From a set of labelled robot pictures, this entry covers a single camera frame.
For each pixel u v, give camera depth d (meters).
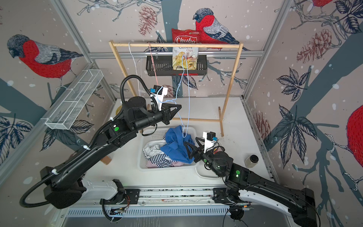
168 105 0.52
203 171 0.80
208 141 0.58
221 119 1.04
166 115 0.50
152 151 0.81
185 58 0.88
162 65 1.07
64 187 0.38
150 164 0.80
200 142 0.69
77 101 0.71
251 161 0.77
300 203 0.44
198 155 0.58
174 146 0.79
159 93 0.48
